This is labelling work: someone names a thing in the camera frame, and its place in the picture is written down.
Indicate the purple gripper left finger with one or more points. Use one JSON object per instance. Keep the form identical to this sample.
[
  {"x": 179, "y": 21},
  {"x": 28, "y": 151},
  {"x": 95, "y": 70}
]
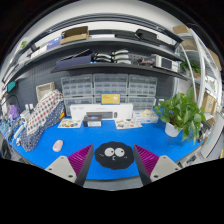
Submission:
[{"x": 73, "y": 168}]

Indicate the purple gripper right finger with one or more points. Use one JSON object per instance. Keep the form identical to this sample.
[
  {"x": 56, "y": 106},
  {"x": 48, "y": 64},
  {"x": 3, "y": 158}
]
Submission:
[{"x": 152, "y": 167}]

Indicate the pink white computer mouse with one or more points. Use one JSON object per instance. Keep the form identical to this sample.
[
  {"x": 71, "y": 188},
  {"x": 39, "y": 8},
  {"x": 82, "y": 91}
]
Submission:
[{"x": 57, "y": 145}]

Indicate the black cartoon face mouse pad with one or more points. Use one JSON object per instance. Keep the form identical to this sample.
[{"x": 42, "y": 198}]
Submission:
[{"x": 114, "y": 155}]

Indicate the left sticker sheet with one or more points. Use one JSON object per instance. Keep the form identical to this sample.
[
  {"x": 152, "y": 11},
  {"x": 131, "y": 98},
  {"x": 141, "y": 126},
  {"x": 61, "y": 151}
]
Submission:
[{"x": 69, "y": 123}]

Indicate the sticker sheet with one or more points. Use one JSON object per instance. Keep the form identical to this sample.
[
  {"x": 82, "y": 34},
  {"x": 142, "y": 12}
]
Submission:
[
  {"x": 126, "y": 124},
  {"x": 69, "y": 123}
]

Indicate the small black box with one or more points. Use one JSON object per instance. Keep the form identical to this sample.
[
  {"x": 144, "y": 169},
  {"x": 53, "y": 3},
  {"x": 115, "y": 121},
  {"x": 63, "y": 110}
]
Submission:
[{"x": 92, "y": 121}]

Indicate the white small box right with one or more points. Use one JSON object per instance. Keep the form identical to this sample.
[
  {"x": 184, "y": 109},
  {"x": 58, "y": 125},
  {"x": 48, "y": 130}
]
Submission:
[{"x": 146, "y": 116}]

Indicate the right sticker sheet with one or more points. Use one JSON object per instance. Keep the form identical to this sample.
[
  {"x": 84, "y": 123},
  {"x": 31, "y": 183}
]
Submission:
[{"x": 126, "y": 124}]

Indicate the green potted plant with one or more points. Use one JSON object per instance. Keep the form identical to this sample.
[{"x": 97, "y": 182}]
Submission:
[{"x": 181, "y": 115}]

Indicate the patterned fabric covered object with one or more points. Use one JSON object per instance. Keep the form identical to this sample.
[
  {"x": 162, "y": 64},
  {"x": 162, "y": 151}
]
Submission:
[{"x": 47, "y": 113}]

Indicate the white long keyboard box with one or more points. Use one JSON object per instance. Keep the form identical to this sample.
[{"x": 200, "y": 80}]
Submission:
[{"x": 108, "y": 112}]

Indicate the yellow blue box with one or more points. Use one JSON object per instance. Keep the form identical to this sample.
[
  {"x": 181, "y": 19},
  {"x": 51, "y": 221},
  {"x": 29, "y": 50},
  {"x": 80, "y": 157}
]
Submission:
[{"x": 110, "y": 98}]

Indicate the right grey drawer organizer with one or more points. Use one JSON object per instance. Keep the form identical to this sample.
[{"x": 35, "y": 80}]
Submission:
[{"x": 142, "y": 85}]

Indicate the grey drawer organizer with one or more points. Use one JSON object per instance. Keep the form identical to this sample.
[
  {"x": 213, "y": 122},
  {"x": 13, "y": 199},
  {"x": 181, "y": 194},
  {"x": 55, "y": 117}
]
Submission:
[
  {"x": 110, "y": 83},
  {"x": 142, "y": 85},
  {"x": 80, "y": 85}
]

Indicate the left grey drawer organizer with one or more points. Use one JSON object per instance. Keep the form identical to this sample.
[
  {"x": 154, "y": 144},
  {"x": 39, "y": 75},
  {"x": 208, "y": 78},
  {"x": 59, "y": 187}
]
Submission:
[{"x": 80, "y": 85}]

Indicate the white basket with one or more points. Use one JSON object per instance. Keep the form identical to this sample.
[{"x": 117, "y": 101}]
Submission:
[{"x": 43, "y": 89}]

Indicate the middle grey drawer organizer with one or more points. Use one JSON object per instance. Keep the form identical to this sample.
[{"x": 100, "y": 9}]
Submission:
[{"x": 110, "y": 83}]

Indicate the lower dark shelf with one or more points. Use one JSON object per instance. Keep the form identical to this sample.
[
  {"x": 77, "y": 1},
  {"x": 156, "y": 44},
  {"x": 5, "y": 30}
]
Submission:
[{"x": 118, "y": 68}]

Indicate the dark shelf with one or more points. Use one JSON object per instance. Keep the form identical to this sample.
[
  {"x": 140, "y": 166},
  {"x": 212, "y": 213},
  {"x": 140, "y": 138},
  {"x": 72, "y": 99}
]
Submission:
[
  {"x": 95, "y": 45},
  {"x": 118, "y": 68}
]

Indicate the white instrument on shelf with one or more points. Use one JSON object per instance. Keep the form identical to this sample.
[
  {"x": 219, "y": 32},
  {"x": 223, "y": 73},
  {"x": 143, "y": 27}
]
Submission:
[{"x": 165, "y": 63}]

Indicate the dark blue flat box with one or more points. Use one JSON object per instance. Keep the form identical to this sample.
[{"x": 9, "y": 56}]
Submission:
[{"x": 73, "y": 61}]

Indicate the white metal rack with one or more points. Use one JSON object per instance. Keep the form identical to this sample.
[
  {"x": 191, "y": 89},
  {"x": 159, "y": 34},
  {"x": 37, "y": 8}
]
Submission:
[{"x": 196, "y": 53}]

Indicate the upper dark shelf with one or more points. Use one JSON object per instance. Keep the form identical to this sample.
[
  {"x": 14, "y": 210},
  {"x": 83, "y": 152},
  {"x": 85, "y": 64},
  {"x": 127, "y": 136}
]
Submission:
[{"x": 95, "y": 45}]

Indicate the black flat case top shelf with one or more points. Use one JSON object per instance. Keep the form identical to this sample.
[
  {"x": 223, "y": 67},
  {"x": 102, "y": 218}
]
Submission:
[{"x": 149, "y": 37}]

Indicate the cardboard box on top shelf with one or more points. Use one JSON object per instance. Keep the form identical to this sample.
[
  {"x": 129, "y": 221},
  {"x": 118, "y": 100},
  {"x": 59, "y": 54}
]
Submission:
[{"x": 74, "y": 34}]

